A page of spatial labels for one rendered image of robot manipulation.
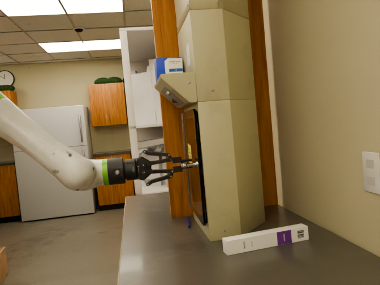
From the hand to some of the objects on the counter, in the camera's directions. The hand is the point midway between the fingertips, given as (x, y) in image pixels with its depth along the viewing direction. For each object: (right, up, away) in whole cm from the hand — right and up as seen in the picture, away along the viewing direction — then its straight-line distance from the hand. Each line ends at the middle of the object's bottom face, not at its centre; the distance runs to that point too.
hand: (182, 164), depth 130 cm
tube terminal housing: (+19, -24, +9) cm, 32 cm away
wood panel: (+19, -23, +32) cm, 43 cm away
